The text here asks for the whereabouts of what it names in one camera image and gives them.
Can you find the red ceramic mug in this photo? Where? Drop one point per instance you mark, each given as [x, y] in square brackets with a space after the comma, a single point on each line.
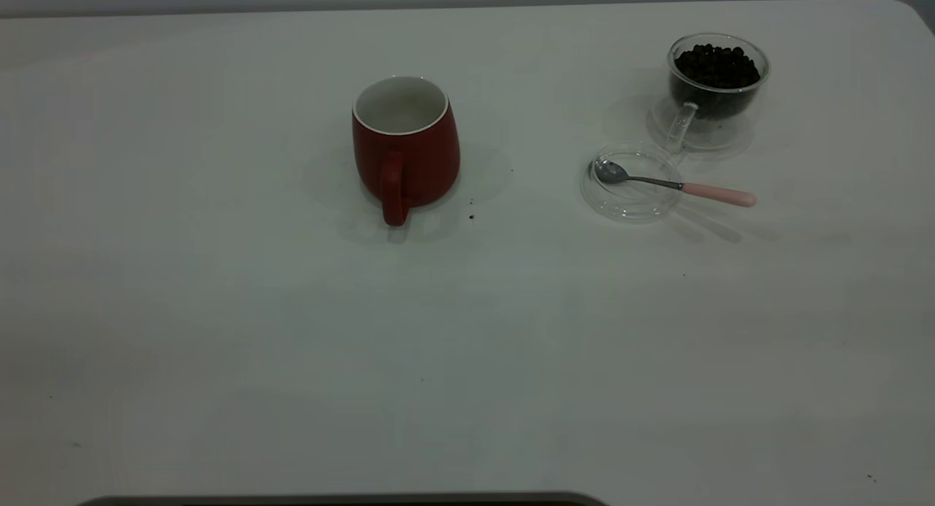
[416, 155]

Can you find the small round glass dish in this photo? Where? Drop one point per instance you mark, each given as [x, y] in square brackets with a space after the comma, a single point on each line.
[632, 203]

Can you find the dark coffee beans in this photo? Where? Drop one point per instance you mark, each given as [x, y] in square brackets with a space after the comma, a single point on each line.
[717, 68]

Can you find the clear glass saucer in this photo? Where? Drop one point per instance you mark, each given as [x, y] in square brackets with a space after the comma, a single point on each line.
[734, 137]

